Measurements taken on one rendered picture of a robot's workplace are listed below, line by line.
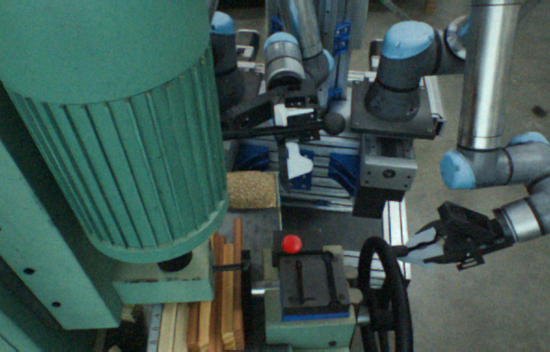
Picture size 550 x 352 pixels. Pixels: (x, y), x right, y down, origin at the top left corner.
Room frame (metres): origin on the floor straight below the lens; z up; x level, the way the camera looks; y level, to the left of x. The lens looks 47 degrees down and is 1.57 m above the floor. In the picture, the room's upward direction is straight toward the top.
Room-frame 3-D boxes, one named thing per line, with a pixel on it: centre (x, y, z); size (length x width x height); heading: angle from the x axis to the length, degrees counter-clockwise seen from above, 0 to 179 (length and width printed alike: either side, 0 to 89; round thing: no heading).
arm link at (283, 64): (0.68, -0.02, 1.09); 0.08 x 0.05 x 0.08; 93
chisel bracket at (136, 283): (0.33, 0.16, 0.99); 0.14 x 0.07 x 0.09; 93
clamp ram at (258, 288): (0.33, 0.01, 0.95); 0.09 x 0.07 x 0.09; 3
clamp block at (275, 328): (0.33, -0.05, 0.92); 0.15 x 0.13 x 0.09; 3
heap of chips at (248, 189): (0.57, 0.07, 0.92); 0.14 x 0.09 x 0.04; 93
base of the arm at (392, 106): (0.96, -0.33, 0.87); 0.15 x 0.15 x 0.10
